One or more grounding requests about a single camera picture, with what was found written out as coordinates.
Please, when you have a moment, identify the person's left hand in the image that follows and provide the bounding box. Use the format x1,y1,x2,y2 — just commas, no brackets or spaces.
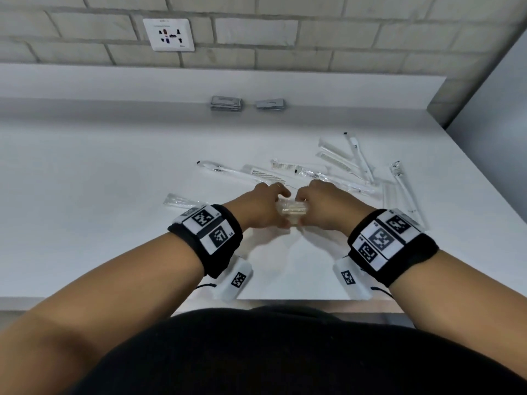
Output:
224,181,292,232

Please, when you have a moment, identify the person's right hand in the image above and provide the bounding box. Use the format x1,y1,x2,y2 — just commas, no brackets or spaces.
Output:
295,179,378,238

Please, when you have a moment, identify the person's left forearm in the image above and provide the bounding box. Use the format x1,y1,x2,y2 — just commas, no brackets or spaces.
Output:
0,232,206,395

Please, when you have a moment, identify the person's right forearm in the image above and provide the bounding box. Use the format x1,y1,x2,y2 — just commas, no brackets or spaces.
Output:
389,249,527,379

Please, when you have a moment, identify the black left wristband with markers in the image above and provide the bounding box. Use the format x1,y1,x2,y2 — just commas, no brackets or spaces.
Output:
167,204,244,279

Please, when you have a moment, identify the black wristband with markers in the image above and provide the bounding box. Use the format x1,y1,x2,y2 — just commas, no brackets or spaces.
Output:
167,204,244,279
347,208,440,287

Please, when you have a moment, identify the black right wristband with markers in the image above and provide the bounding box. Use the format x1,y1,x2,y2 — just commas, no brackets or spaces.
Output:
347,208,440,287

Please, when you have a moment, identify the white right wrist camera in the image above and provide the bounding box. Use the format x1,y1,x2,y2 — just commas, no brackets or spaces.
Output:
333,255,374,301

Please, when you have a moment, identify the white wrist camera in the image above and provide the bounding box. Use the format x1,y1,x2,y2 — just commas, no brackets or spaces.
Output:
333,255,374,301
214,255,254,302

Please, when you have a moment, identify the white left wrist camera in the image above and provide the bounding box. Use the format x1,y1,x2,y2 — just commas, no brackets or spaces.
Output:
214,255,254,302

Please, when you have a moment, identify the white wall socket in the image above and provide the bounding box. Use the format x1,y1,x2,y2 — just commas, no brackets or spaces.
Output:
143,18,195,52

